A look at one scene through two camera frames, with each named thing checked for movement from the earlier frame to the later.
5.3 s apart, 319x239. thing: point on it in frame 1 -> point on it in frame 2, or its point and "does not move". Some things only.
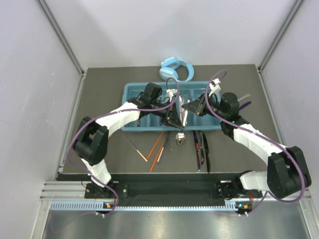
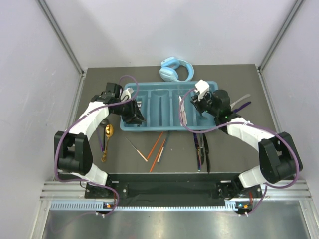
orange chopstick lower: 157,156 does not move
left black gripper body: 167,118 -> 128,111
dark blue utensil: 244,105 does not move
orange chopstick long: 155,145 does not move
